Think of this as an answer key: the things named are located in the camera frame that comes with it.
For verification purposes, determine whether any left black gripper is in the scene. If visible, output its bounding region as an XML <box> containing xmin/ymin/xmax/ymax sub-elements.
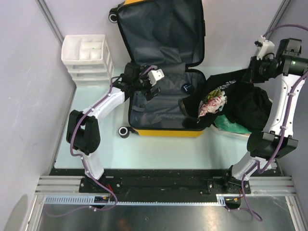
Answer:
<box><xmin>132</xmin><ymin>66</ymin><xmax>161</xmax><ymax>101</ymax></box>

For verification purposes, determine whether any dark blue round tin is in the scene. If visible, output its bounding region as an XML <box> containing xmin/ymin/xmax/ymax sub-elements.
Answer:
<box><xmin>181</xmin><ymin>83</ymin><xmax>195</xmax><ymax>94</ymax></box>

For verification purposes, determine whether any black floral print t-shirt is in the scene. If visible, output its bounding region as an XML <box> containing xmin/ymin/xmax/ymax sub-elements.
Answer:
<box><xmin>179</xmin><ymin>69</ymin><xmax>272</xmax><ymax>132</ymax></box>

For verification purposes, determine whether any yellow Pikachu hard-shell suitcase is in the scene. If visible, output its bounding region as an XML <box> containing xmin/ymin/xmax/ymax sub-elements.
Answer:
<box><xmin>109</xmin><ymin>0</ymin><xmax>206</xmax><ymax>137</ymax></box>

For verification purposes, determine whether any green cloth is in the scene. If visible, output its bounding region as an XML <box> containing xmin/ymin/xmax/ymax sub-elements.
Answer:
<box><xmin>214</xmin><ymin>115</ymin><xmax>251</xmax><ymax>134</ymax></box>

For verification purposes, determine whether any white plastic drawer organizer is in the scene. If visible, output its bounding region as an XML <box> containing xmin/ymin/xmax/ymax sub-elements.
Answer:
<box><xmin>61</xmin><ymin>34</ymin><xmax>114</xmax><ymax>87</ymax></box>

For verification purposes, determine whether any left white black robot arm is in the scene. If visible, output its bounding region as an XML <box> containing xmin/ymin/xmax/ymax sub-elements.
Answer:
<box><xmin>66</xmin><ymin>63</ymin><xmax>165</xmax><ymax>193</ymax></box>

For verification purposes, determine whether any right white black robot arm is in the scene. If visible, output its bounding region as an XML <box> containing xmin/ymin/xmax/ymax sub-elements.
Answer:
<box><xmin>222</xmin><ymin>37</ymin><xmax>308</xmax><ymax>193</ymax></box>

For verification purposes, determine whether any light blue table mat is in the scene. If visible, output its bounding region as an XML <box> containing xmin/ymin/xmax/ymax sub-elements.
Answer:
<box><xmin>54</xmin><ymin>87</ymin><xmax>248</xmax><ymax>169</ymax></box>

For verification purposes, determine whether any white plastic tray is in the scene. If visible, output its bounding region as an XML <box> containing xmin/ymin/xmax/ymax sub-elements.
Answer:
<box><xmin>210</xmin><ymin>125</ymin><xmax>250</xmax><ymax>140</ymax></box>

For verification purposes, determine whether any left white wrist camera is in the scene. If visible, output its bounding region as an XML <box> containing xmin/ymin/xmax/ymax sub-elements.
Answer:
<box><xmin>148</xmin><ymin>69</ymin><xmax>165</xmax><ymax>86</ymax></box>

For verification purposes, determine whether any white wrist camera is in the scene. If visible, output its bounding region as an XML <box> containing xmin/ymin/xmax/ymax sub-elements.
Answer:
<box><xmin>255</xmin><ymin>36</ymin><xmax>275</xmax><ymax>60</ymax></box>
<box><xmin>148</xmin><ymin>69</ymin><xmax>165</xmax><ymax>86</ymax></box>

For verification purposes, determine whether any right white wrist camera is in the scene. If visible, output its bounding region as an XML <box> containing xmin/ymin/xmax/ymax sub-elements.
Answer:
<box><xmin>255</xmin><ymin>36</ymin><xmax>275</xmax><ymax>60</ymax></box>

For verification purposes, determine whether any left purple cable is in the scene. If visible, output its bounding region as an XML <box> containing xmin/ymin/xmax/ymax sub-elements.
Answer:
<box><xmin>45</xmin><ymin>64</ymin><xmax>159</xmax><ymax>217</ymax></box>

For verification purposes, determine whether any purple cable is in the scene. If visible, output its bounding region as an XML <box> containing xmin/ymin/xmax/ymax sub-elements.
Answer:
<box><xmin>240</xmin><ymin>24</ymin><xmax>308</xmax><ymax>222</ymax></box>
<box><xmin>45</xmin><ymin>64</ymin><xmax>159</xmax><ymax>217</ymax></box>

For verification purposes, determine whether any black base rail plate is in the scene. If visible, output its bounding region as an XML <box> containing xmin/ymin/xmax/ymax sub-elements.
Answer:
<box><xmin>50</xmin><ymin>168</ymin><xmax>251</xmax><ymax>202</ymax></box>

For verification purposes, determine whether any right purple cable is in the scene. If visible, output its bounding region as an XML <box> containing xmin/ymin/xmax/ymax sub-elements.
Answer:
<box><xmin>240</xmin><ymin>24</ymin><xmax>308</xmax><ymax>222</ymax></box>

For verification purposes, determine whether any grey slotted cable duct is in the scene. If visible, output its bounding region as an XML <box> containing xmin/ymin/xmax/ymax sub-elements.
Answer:
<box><xmin>44</xmin><ymin>195</ymin><xmax>226</xmax><ymax>206</ymax></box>

